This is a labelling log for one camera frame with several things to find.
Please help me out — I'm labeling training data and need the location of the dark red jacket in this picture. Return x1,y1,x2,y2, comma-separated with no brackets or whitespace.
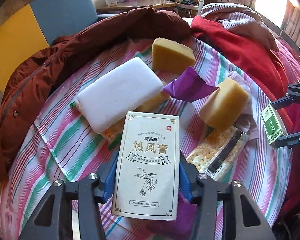
0,8,191,181

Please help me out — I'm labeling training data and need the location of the yellow sponge block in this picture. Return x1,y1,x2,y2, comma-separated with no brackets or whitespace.
199,78,249,132
152,38,196,75

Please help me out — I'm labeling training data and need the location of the red cloth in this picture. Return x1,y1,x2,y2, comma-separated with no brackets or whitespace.
191,16,300,218

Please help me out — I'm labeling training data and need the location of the grey yellow blue chair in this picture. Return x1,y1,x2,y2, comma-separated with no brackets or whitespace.
0,0,116,93

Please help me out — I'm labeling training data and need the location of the white ointment box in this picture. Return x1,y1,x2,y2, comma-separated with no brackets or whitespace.
111,112,180,220

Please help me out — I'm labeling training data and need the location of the white rectangular sponge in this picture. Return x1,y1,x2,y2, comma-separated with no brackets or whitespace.
77,57,164,134

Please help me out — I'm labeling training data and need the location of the wooden desk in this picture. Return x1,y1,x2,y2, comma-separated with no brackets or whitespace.
96,0,176,14

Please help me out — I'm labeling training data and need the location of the pink striped garment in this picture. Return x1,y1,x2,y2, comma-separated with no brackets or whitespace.
200,3,279,51

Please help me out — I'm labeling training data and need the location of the yellow sponge block near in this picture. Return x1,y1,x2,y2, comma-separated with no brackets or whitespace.
199,78,249,132

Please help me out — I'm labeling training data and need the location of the small green medicine box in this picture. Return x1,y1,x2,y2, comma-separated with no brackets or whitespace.
260,104,288,147

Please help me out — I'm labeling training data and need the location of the yellow sponge block far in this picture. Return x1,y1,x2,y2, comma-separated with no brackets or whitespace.
152,38,196,75

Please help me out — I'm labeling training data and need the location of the striped bed sheet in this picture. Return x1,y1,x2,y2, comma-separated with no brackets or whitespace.
0,38,292,239

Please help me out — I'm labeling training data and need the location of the cracker packet clear wrapper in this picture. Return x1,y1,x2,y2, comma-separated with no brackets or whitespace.
186,126,249,181

